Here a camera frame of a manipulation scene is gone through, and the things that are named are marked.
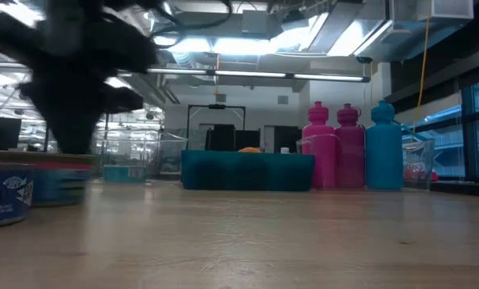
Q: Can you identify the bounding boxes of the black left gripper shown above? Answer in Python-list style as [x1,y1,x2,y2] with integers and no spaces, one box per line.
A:
[18,15,158,156]

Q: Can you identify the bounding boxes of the gold-lid tin can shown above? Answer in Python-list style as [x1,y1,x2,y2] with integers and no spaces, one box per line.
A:
[0,150,99,208]

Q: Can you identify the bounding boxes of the bright pink squeeze bottle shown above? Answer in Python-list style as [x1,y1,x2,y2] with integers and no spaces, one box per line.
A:
[302,100,339,190]

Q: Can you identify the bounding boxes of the dark magenta squeeze bottle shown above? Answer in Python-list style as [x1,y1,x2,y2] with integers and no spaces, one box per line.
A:
[335,103,367,190]

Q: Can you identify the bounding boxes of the blue squeeze bottle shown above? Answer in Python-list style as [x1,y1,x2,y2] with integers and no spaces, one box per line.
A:
[364,100,428,191]

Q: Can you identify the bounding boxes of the black background monitor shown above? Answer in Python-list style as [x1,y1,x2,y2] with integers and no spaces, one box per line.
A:
[0,116,22,152]

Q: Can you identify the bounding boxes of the clear plastic container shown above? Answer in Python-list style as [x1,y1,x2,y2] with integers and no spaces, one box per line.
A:
[90,129,188,181]
[296,133,436,191]

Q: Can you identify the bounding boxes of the silver-lid can blue fish label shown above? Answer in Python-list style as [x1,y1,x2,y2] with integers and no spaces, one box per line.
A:
[0,161,35,231]

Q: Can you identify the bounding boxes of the black background cabinet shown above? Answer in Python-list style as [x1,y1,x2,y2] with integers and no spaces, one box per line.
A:
[205,123,261,152]
[273,124,304,154]

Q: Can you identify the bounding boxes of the teal plastic bin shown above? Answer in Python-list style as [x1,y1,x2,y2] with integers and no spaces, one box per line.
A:
[180,149,316,192]

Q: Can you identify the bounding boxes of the long ceiling light bar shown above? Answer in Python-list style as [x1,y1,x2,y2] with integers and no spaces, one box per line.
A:
[118,66,371,84]

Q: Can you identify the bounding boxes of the red background object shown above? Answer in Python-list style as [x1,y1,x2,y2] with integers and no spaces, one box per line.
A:
[403,166,440,182]

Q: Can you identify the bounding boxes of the white ceiling unit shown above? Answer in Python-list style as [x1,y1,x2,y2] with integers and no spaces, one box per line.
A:
[417,0,475,23]

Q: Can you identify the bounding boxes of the black background rig frame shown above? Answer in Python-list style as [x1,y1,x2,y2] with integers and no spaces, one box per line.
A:
[185,104,247,152]

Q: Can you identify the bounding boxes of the yellow hanging cable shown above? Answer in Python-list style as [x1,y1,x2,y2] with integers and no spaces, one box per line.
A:
[412,16,431,133]

